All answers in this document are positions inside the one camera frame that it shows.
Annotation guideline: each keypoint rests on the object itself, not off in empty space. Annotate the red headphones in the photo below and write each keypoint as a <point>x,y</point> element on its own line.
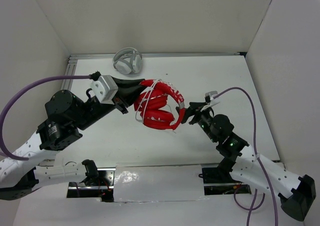
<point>150,105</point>

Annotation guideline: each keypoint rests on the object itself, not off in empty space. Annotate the aluminium frame rail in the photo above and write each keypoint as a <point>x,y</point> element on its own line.
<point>152,55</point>

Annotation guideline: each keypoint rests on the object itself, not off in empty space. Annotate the white grey headphones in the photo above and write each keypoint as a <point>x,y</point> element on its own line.
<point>128,61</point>

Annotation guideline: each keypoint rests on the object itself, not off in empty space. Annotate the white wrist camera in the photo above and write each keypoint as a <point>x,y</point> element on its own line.
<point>104,89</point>
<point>210,99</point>

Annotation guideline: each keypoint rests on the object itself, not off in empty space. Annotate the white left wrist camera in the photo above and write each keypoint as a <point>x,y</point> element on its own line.
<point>104,89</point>

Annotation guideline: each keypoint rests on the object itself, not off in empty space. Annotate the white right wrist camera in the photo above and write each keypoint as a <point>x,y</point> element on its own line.
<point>210,99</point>

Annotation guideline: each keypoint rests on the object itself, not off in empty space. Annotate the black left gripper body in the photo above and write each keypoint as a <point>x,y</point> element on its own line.
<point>92,114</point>

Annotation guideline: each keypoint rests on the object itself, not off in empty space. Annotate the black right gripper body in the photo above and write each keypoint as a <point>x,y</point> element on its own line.
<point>203,119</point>

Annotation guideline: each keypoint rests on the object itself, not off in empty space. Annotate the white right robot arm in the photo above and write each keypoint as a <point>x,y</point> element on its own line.
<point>295,193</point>

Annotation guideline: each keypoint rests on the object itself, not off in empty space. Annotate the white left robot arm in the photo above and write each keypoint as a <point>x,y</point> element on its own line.
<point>23,172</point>

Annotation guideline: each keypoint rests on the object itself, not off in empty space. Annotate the white taped cover panel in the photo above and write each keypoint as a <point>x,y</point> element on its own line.
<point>158,184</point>

